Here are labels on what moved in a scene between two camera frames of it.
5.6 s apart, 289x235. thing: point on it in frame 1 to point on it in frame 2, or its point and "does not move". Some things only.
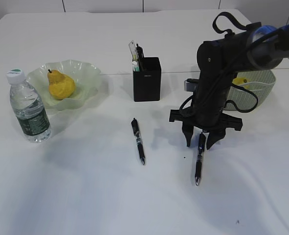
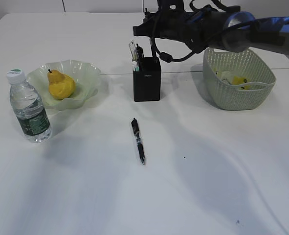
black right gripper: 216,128 to 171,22
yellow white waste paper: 242,81 does not move
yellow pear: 60,86 does not move
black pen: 199,158 to 152,43
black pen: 137,132 does not move
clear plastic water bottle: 29,107 does not move
